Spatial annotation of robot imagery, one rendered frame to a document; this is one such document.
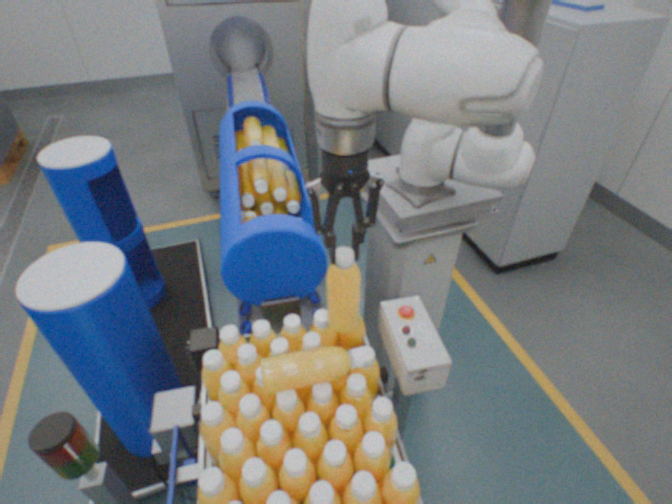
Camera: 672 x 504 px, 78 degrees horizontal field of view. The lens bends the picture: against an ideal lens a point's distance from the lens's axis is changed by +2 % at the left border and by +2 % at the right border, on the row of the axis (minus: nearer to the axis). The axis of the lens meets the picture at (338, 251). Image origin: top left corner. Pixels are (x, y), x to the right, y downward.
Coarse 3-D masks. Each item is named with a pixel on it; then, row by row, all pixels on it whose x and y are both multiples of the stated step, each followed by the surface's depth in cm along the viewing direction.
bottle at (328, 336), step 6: (312, 324) 101; (312, 330) 100; (318, 330) 99; (324, 330) 99; (330, 330) 99; (324, 336) 99; (330, 336) 100; (336, 336) 102; (324, 342) 100; (330, 342) 100; (336, 342) 104
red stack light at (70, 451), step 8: (80, 424) 64; (80, 432) 63; (72, 440) 61; (80, 440) 63; (64, 448) 61; (72, 448) 62; (80, 448) 63; (40, 456) 60; (48, 456) 60; (56, 456) 60; (64, 456) 61; (72, 456) 62; (48, 464) 62; (56, 464) 62; (64, 464) 62
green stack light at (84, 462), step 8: (88, 440) 65; (88, 448) 65; (96, 448) 68; (80, 456) 64; (88, 456) 65; (96, 456) 67; (72, 464) 63; (80, 464) 64; (88, 464) 66; (56, 472) 64; (64, 472) 64; (72, 472) 64; (80, 472) 65
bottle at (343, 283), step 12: (336, 264) 79; (336, 276) 80; (348, 276) 79; (360, 276) 82; (336, 288) 81; (348, 288) 80; (360, 288) 84; (336, 300) 83; (348, 300) 83; (336, 312) 85; (348, 312) 85; (336, 324) 88; (348, 324) 88
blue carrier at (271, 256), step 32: (224, 128) 159; (224, 160) 141; (288, 160) 137; (224, 192) 127; (224, 224) 115; (256, 224) 104; (288, 224) 105; (224, 256) 106; (256, 256) 107; (288, 256) 109; (320, 256) 111; (256, 288) 114; (288, 288) 117
